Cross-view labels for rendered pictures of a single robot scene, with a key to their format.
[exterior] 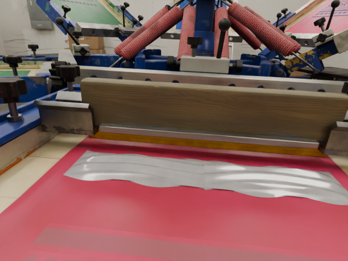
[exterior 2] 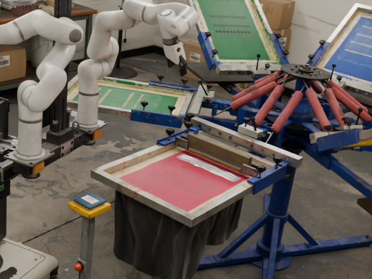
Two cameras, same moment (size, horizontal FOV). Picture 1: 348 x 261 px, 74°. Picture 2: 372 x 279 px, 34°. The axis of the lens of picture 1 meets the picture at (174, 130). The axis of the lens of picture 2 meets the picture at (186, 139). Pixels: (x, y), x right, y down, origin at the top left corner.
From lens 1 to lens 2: 282 cm
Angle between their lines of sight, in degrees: 28
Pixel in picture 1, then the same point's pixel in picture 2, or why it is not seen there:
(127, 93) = (197, 140)
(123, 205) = (185, 165)
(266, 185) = (217, 172)
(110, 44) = (301, 21)
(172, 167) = (201, 163)
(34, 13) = not seen: outside the picture
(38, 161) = (171, 152)
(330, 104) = (244, 158)
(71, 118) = (182, 143)
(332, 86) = (289, 157)
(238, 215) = (205, 174)
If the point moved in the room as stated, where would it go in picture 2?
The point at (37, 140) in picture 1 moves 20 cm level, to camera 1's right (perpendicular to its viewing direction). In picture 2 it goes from (172, 146) to (204, 158)
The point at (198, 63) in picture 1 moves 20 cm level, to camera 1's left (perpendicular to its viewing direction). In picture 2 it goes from (244, 130) to (213, 120)
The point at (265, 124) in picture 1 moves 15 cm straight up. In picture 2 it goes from (230, 159) to (234, 132)
